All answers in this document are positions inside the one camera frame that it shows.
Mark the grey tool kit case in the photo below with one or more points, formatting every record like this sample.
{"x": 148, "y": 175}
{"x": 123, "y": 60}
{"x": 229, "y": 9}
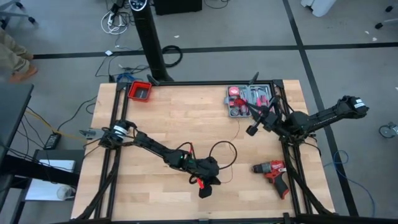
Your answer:
{"x": 248, "y": 93}

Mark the black box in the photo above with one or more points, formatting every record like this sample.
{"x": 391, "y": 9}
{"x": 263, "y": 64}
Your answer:
{"x": 177, "y": 6}

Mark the black shelf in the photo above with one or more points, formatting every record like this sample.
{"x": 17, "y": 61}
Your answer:
{"x": 62, "y": 154}

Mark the black tower fan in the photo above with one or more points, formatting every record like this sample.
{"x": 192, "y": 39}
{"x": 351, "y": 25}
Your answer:
{"x": 149, "y": 37}

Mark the white paper scrap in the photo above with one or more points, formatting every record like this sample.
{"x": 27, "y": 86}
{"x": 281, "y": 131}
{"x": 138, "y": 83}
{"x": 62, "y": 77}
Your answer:
{"x": 109, "y": 53}

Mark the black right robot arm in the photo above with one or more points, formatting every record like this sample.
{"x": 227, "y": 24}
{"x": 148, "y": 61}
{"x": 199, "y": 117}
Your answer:
{"x": 326, "y": 116}

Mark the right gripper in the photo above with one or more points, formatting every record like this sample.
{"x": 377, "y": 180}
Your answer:
{"x": 272, "y": 121}

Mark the clear plastic cup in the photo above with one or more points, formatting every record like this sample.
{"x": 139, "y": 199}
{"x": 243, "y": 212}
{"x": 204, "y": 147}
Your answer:
{"x": 65, "y": 193}

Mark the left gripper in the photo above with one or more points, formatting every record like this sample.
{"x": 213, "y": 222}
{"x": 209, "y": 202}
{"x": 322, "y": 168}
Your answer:
{"x": 205, "y": 172}

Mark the grey metal bracket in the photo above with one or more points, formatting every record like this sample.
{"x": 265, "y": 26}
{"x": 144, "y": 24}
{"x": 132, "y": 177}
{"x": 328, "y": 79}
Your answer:
{"x": 90, "y": 133}

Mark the black desk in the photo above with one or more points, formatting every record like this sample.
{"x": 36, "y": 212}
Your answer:
{"x": 12, "y": 109}

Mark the grey office chair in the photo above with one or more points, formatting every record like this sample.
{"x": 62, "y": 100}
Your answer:
{"x": 378, "y": 25}
{"x": 31, "y": 20}

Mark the red tape measure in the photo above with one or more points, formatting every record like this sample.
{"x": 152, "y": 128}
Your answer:
{"x": 234, "y": 91}

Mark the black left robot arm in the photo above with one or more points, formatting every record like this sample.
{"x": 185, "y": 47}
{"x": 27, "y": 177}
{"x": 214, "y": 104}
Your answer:
{"x": 149, "y": 143}

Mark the grey caster wheel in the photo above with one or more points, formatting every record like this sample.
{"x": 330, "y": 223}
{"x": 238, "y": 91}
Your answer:
{"x": 387, "y": 130}

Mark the black power adapter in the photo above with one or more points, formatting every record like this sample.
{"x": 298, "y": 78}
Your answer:
{"x": 52, "y": 140}

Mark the black aluminium table frame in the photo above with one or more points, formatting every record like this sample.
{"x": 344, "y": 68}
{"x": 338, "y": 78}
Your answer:
{"x": 202, "y": 83}

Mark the red utility knife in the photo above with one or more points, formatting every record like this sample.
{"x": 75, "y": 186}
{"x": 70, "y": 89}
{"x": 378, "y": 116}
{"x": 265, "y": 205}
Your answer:
{"x": 228, "y": 101}

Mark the person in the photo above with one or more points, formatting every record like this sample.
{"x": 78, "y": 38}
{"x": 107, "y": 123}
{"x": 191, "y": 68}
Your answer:
{"x": 12, "y": 53}

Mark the red plastic bin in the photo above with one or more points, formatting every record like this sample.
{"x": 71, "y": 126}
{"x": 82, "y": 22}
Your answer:
{"x": 140, "y": 91}

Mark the small claw hammer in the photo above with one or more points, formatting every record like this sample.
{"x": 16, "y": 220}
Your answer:
{"x": 258, "y": 91}

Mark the white box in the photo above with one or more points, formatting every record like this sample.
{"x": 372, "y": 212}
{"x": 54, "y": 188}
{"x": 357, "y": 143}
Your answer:
{"x": 56, "y": 165}

